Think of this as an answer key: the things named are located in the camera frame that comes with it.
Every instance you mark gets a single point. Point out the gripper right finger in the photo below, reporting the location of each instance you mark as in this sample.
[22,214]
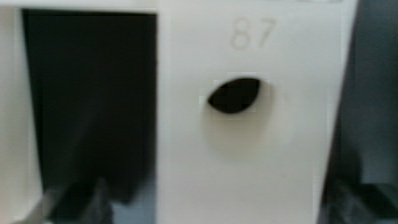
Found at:
[360,204]

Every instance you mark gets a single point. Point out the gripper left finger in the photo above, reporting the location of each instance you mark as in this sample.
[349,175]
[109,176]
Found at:
[75,205]

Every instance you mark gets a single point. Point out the white chair back frame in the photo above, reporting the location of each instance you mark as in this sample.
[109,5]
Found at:
[251,64]

